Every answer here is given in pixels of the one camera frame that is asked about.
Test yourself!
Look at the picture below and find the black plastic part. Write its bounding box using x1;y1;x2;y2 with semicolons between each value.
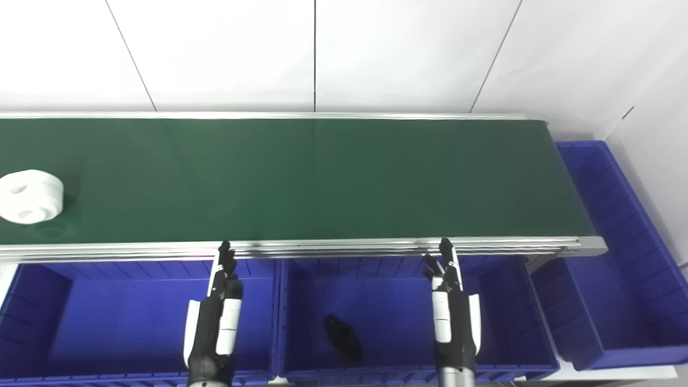
322;314;364;364

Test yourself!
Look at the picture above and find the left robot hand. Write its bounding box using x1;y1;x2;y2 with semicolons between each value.
183;240;244;377

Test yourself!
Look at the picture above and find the green conveyor belt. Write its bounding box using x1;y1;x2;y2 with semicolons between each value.
0;118;597;246
0;111;608;265

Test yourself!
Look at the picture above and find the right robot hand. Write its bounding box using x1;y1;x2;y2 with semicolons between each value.
422;237;482;372

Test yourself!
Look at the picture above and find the blue plastic bin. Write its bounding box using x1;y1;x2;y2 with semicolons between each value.
0;259;281;387
529;140;688;372
276;255;561;384

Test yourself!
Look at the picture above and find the white round plastic part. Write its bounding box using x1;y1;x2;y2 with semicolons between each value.
0;170;65;225

